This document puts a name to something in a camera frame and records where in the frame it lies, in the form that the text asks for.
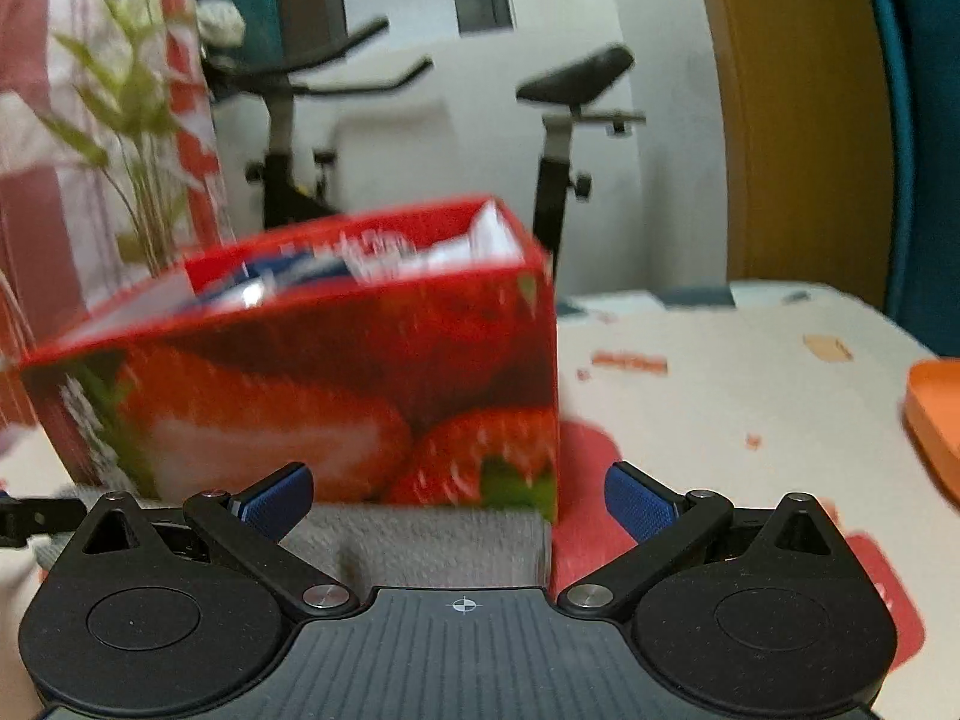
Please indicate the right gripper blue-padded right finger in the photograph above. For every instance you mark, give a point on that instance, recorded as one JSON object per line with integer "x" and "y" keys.
{"x": 669, "y": 529}

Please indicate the grey knitted cloth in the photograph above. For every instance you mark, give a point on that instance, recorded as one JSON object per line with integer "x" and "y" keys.
{"x": 368, "y": 546}

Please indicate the teal curtain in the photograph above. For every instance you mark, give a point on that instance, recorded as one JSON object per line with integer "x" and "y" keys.
{"x": 919, "y": 42}

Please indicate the white face mask package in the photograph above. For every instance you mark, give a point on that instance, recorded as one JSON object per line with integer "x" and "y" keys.
{"x": 375, "y": 255}

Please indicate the patterned white tablecloth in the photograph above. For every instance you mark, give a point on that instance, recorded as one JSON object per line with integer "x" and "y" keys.
{"x": 832, "y": 594}

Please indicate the red white patterned curtain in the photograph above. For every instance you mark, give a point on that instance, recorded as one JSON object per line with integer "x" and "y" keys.
{"x": 59, "y": 255}

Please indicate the green bamboo plant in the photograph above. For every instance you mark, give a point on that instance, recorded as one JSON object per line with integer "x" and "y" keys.
{"x": 125, "y": 129}

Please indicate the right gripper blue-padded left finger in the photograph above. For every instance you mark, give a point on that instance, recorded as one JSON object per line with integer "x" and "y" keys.
{"x": 244, "y": 530}

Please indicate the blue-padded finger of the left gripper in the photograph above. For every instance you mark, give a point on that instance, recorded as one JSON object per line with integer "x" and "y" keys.
{"x": 23, "y": 519}

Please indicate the red strawberry cardboard box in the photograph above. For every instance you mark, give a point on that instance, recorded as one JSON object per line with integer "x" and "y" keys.
{"x": 434, "y": 390}

